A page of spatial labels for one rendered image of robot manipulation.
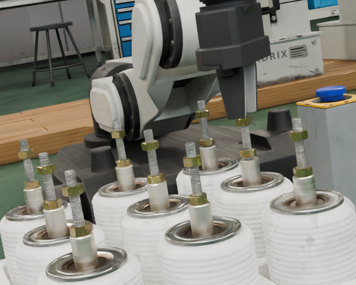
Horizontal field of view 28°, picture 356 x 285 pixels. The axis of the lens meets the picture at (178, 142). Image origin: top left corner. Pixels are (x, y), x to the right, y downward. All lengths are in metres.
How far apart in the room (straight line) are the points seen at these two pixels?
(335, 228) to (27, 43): 8.51
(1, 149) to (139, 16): 1.57
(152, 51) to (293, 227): 0.52
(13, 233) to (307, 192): 0.35
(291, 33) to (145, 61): 2.02
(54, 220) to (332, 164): 0.38
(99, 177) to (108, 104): 0.28
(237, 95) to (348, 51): 2.80
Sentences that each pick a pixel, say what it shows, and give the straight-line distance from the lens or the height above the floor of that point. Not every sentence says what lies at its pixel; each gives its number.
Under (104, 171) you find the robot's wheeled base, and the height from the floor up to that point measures 0.21.
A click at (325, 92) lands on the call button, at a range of 0.96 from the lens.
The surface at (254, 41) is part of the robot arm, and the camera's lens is 0.80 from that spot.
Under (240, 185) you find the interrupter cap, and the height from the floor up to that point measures 0.25.
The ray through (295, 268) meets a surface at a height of 0.20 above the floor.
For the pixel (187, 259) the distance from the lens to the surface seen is 0.66.
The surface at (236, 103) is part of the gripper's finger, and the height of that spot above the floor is 0.35.
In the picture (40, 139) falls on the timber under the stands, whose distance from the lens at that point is 2.66.
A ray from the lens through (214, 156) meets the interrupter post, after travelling 0.94.
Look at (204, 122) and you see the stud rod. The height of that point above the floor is 0.31.
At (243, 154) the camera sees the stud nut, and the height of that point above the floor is 0.29.
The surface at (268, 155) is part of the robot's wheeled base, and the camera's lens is 1.28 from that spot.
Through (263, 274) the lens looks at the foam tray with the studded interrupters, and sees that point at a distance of 0.80.
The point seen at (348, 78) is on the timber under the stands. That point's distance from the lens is 3.14.
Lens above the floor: 0.47
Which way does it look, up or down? 11 degrees down
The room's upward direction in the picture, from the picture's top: 9 degrees counter-clockwise
